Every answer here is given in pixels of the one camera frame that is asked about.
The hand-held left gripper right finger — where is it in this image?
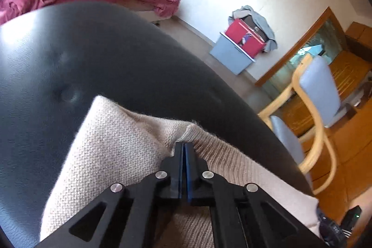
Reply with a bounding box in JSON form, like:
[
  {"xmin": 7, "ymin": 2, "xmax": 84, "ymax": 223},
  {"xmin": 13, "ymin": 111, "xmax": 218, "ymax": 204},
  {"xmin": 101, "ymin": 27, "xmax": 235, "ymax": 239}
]
[{"xmin": 184, "ymin": 142, "xmax": 320, "ymax": 248}]

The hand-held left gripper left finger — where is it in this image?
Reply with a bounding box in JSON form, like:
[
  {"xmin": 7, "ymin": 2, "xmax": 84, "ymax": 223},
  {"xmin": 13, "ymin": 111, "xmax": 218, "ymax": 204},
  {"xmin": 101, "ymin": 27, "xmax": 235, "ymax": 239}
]
[{"xmin": 36, "ymin": 142, "xmax": 185, "ymax": 248}]

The beige knit sweater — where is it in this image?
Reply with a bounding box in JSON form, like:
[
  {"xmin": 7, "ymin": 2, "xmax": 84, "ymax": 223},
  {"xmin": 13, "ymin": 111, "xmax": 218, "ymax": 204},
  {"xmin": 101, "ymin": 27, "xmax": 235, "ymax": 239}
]
[{"xmin": 39, "ymin": 95, "xmax": 320, "ymax": 248}]

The grey plastic storage bin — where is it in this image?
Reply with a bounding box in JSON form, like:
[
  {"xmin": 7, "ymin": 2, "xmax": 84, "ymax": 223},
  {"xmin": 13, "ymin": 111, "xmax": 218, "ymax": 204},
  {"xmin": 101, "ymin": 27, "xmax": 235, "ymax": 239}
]
[{"xmin": 209, "ymin": 31, "xmax": 256, "ymax": 76}]

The black leather ottoman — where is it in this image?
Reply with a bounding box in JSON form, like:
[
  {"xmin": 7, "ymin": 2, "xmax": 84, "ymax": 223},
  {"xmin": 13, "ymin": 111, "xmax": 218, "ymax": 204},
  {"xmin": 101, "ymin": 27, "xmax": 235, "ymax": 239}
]
[{"xmin": 0, "ymin": 1, "xmax": 313, "ymax": 248}]

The grey wooden armchair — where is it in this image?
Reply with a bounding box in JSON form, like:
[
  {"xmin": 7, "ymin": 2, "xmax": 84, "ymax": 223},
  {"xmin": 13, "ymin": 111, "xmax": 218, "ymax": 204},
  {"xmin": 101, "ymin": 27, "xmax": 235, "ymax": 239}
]
[{"xmin": 257, "ymin": 53, "xmax": 358, "ymax": 195}]

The red storage box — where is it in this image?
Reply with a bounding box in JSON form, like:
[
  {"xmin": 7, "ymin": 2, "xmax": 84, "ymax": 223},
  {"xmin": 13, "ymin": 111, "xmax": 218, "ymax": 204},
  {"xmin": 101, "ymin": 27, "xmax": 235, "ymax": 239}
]
[{"xmin": 225, "ymin": 18, "xmax": 266, "ymax": 58}]

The brown suitcase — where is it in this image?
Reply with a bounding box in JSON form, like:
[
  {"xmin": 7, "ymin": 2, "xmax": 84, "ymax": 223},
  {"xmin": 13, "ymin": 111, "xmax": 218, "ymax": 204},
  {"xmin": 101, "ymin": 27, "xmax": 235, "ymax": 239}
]
[{"xmin": 241, "ymin": 16, "xmax": 269, "ymax": 42}]

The grey cloth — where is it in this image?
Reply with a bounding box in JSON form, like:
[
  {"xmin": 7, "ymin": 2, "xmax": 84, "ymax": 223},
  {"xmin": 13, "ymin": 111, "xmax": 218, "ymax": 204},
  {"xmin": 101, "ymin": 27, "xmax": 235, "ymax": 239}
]
[{"xmin": 228, "ymin": 5, "xmax": 278, "ymax": 52}]

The white bed base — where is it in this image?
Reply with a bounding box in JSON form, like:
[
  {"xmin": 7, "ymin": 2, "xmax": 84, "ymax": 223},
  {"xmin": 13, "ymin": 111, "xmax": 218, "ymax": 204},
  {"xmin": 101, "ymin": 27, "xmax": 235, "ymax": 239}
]
[{"xmin": 116, "ymin": 0, "xmax": 178, "ymax": 25}]

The glass door with wooden frame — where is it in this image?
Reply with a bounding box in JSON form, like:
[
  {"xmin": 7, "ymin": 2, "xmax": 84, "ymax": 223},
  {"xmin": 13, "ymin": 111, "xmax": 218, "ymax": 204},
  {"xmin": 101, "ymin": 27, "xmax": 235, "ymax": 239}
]
[{"xmin": 256, "ymin": 7, "xmax": 343, "ymax": 97}]

